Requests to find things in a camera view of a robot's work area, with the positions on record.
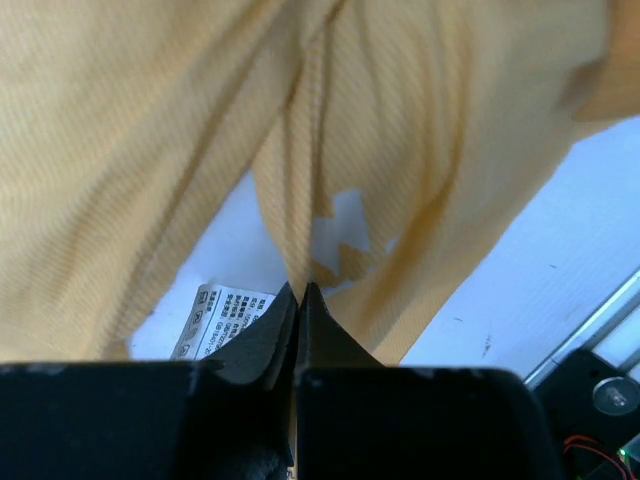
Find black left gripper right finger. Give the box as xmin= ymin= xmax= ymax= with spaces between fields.
xmin=295 ymin=284 xmax=564 ymax=479

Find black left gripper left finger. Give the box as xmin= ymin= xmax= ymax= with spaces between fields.
xmin=1 ymin=286 xmax=297 ymax=479

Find yellow Mickey Mouse pillowcase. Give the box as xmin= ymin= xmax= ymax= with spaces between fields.
xmin=1 ymin=1 xmax=639 ymax=364

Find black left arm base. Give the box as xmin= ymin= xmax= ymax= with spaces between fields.
xmin=525 ymin=347 xmax=639 ymax=480

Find white care label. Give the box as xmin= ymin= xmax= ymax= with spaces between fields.
xmin=170 ymin=283 xmax=275 ymax=361

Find aluminium front rail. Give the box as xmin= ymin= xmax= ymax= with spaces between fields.
xmin=525 ymin=271 xmax=639 ymax=389

